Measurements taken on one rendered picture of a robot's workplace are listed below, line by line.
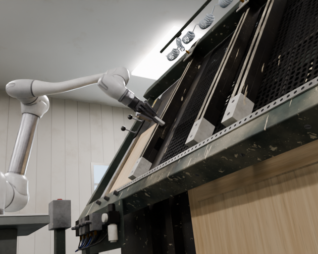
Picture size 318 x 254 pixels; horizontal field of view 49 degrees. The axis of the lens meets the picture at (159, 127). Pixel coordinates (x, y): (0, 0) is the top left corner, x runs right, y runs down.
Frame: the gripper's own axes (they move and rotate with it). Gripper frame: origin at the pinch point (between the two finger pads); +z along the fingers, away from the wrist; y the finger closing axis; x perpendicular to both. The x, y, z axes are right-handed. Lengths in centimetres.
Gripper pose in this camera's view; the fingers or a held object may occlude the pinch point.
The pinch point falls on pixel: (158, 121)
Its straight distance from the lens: 202.6
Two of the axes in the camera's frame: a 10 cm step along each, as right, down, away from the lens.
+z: 7.9, 5.7, 2.1
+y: 3.8, -7.3, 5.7
